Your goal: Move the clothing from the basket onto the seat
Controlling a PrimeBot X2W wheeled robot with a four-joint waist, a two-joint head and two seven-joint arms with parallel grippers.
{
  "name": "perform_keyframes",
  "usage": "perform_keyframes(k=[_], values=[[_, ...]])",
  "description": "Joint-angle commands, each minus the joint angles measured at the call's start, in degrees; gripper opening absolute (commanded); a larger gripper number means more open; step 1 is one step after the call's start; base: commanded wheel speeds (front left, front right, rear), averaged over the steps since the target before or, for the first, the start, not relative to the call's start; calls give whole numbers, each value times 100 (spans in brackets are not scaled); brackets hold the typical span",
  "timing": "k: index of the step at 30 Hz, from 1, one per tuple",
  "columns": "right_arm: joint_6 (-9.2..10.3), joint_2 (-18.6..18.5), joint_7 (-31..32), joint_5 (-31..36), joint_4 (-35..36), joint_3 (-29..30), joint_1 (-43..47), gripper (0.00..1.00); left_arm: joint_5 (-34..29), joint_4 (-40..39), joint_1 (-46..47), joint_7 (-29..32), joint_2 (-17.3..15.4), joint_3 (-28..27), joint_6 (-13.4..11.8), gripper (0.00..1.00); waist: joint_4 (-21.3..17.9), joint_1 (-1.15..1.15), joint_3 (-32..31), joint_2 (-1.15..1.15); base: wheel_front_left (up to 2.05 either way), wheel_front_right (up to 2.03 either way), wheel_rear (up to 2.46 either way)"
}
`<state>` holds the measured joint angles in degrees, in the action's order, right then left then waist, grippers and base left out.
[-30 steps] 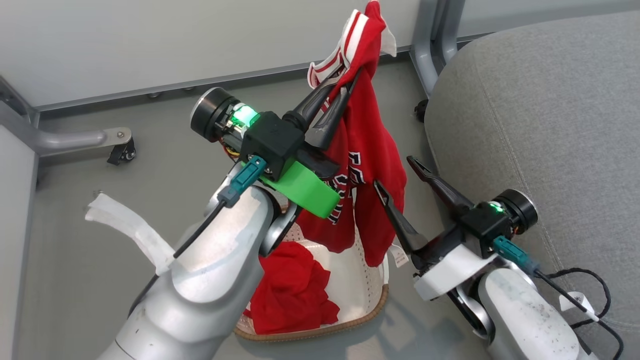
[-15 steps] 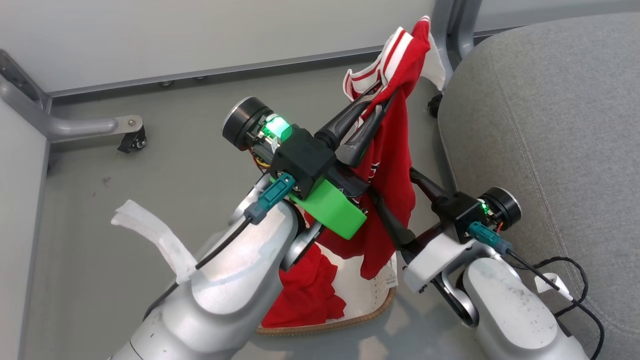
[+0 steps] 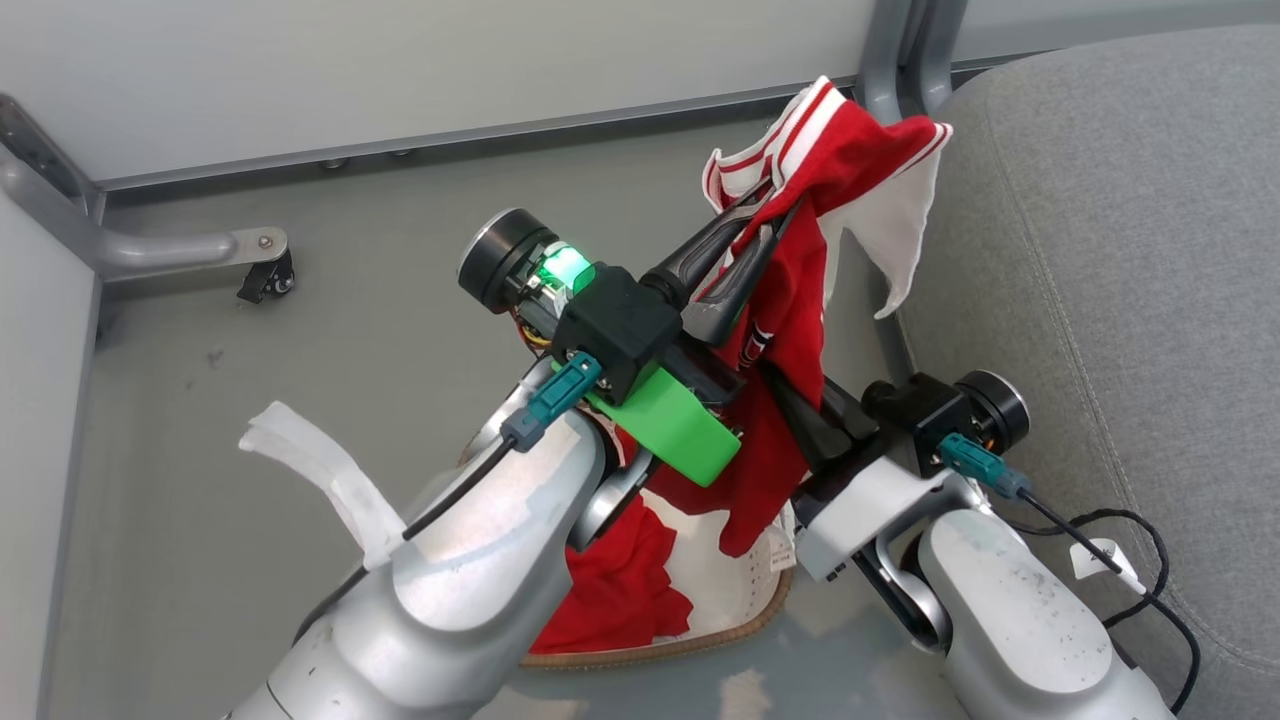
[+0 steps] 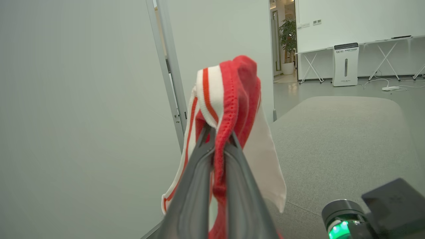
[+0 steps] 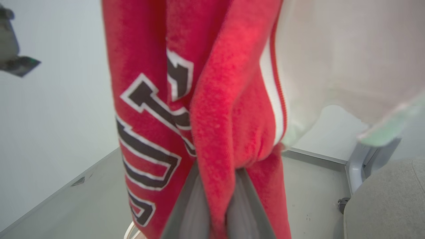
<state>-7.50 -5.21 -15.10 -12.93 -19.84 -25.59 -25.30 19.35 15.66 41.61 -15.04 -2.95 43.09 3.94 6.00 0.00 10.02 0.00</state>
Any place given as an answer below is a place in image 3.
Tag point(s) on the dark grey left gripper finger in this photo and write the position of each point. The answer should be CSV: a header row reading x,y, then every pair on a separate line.
x,y
715,235
745,280

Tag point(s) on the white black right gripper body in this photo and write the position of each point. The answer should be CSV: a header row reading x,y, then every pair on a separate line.
x,y
865,505

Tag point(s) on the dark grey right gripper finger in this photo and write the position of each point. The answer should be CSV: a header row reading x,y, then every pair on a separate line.
x,y
808,430
853,422

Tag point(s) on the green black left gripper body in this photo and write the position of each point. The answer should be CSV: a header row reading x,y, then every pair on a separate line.
x,y
675,425

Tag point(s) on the red white striped garment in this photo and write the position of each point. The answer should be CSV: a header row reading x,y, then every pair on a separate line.
x,y
800,300

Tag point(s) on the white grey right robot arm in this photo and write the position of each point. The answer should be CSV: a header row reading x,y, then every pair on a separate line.
x,y
1010,620

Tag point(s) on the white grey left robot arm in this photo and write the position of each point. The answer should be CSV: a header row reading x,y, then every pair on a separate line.
x,y
480,600

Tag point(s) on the cream perforated laundry basket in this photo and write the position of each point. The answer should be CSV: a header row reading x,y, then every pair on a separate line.
x,y
730,590

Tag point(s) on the grey fabric sofa seat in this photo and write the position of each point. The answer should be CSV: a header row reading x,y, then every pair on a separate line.
x,y
1130,280

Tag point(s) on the white tape strip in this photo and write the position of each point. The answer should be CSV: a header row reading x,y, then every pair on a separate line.
x,y
330,470

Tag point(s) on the black caster wheel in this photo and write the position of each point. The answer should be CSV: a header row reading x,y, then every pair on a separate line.
x,y
268,280

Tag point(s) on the curved grey partition leg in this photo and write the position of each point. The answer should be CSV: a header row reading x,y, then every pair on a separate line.
x,y
150,250

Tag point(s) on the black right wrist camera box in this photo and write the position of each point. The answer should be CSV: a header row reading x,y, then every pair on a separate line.
x,y
925,415

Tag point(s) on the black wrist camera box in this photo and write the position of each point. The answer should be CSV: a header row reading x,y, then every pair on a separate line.
x,y
925,415
615,325

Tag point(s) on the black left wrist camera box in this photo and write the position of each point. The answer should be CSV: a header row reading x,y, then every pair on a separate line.
x,y
615,325

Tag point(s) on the teal right camera connector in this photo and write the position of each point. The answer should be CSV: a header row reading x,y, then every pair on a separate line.
x,y
975,462

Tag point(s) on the teal camera connector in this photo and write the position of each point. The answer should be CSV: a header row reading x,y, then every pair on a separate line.
x,y
555,400
975,462

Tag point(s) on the teal left camera connector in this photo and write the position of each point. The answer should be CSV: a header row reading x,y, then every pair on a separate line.
x,y
555,400

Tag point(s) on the grey partition bottom rail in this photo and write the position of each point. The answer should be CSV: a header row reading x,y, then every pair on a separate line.
x,y
480,135

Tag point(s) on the grey partition post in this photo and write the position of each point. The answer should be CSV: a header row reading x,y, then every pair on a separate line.
x,y
895,50

